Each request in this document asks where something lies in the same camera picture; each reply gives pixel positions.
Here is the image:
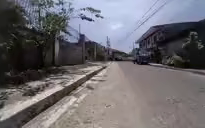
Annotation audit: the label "building with dark roof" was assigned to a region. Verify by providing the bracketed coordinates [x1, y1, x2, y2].
[135, 15, 205, 70]

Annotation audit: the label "pole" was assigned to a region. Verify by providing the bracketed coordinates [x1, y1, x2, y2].
[105, 35, 111, 62]

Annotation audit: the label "grey concrete wall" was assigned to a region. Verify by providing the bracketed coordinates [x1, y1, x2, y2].
[9, 34, 108, 67]

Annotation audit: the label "dark vehicle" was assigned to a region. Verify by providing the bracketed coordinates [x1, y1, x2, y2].
[133, 53, 152, 66]

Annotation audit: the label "bush by building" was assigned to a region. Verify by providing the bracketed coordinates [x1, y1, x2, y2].
[163, 31, 205, 69]

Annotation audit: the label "raised concrete pavement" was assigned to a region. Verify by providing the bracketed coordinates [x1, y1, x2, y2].
[0, 61, 108, 122]

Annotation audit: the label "concrete kerb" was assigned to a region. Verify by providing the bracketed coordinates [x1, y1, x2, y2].
[0, 64, 109, 128]

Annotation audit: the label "pale pavement strip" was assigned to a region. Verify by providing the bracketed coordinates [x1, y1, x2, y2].
[148, 62, 205, 78]

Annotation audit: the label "trees behind wall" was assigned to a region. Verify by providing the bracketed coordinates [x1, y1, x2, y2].
[0, 0, 104, 84]

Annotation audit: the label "grey asphalt road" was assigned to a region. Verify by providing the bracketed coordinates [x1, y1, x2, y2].
[21, 60, 205, 128]

